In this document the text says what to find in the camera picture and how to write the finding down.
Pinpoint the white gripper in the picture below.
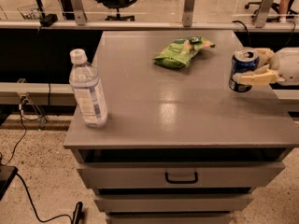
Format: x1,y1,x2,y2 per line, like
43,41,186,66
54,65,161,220
233,47,299,86

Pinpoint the blue pepsi can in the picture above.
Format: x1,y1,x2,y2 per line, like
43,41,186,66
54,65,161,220
229,48,259,92

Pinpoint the green chip bag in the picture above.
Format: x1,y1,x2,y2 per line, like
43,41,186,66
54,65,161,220
154,36,215,69

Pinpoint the top grey drawer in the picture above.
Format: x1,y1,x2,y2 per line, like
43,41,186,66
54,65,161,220
78,161,284,189

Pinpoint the grey drawer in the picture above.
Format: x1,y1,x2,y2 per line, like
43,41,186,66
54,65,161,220
95,194,253,213
106,213,232,224
78,161,284,189

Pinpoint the grey drawer cabinet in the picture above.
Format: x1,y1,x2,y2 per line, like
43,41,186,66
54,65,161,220
63,30,299,224

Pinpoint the clear plastic water bottle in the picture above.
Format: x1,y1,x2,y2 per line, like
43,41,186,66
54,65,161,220
69,49,108,128

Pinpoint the middle grey drawer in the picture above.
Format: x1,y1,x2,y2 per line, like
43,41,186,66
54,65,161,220
95,194,253,213

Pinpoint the bottom grey drawer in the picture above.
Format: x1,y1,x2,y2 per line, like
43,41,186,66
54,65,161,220
106,213,232,224

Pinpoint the black power adapter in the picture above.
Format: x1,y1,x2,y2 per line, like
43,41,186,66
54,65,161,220
40,14,58,27

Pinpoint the black plug on floor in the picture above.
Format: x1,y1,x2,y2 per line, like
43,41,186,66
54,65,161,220
71,202,83,224

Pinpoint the black device on floor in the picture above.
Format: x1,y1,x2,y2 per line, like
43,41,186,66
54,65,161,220
0,165,18,201

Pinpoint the black cable behind cabinet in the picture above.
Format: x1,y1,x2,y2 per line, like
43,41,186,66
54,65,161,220
232,20,253,49

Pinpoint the right metal bracket post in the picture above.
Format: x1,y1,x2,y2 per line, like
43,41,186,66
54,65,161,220
252,0,274,28

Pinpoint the metal bracket post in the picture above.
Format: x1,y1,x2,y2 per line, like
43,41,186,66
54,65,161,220
71,0,87,25
252,0,274,28
182,0,195,27

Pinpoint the middle metal bracket post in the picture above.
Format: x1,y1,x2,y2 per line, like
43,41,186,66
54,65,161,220
182,0,195,27

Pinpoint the black drawer handle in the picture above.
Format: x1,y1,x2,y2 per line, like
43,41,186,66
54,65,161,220
164,172,199,185

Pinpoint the left metal bracket post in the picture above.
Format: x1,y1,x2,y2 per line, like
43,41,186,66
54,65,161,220
71,0,87,25

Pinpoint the wall power outlet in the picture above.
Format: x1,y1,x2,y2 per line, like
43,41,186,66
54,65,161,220
19,93,29,111

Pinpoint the black floor cable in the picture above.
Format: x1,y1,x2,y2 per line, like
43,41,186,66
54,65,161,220
15,172,74,224

